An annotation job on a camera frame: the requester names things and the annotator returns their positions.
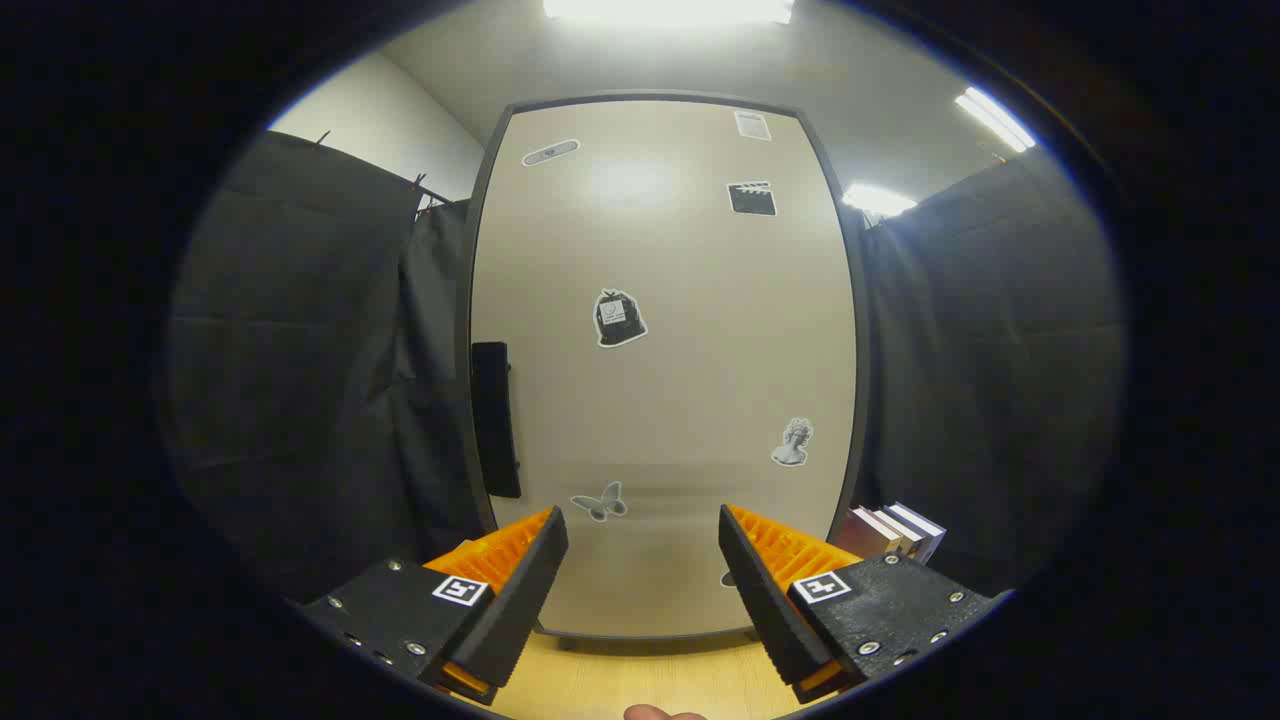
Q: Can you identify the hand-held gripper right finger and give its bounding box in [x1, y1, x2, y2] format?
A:
[717, 503, 1004, 705]

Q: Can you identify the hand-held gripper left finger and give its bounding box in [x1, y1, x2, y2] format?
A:
[298, 505, 570, 707]

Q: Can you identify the black door handle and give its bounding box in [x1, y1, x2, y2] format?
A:
[471, 341, 523, 499]

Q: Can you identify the mauve cover book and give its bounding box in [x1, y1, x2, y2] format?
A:
[835, 507, 903, 561]

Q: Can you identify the tan cover book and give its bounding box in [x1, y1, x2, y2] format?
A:
[872, 505, 926, 556]

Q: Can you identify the small ceiling light panel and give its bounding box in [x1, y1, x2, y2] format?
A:
[842, 183, 917, 218]

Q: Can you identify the long ceiling light strip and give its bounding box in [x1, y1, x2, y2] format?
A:
[954, 87, 1037, 153]

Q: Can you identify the wide ceiling light panel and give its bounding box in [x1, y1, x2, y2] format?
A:
[543, 0, 796, 26]

